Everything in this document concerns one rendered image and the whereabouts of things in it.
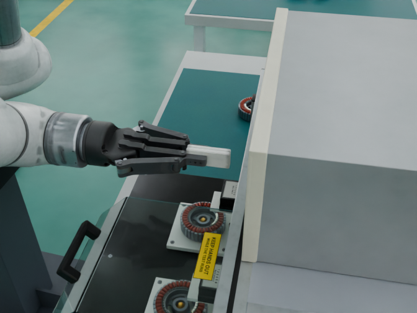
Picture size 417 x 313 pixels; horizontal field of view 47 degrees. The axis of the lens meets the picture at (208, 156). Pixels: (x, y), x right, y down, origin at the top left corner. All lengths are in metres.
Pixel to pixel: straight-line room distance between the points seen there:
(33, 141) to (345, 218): 0.48
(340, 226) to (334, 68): 0.25
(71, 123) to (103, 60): 2.84
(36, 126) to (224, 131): 0.86
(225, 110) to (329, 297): 1.06
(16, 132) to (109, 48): 3.06
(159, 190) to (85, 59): 2.44
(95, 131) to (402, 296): 0.51
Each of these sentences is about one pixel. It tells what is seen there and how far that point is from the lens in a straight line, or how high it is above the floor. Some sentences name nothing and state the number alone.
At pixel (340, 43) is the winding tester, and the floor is 1.32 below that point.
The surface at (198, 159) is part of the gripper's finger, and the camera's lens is 0.76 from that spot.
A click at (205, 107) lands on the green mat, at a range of 1.67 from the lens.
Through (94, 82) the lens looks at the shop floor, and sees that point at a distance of 3.37.
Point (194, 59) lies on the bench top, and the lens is 1.98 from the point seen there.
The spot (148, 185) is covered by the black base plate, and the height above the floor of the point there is 0.77.
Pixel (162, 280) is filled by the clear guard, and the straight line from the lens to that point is 0.76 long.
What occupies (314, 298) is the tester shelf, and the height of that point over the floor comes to 1.11.
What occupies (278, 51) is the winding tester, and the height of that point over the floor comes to 1.32.
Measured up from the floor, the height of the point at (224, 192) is 0.92.
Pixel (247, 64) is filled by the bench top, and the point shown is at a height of 0.75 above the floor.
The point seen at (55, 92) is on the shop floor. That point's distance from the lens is 3.33.
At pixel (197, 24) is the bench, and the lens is 2.38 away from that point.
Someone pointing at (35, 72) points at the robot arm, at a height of 0.98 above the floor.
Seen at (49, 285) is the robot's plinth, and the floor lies 0.04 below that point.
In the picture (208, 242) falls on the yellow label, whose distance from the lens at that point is 0.80.
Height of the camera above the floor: 1.67
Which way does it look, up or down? 39 degrees down
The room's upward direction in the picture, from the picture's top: straight up
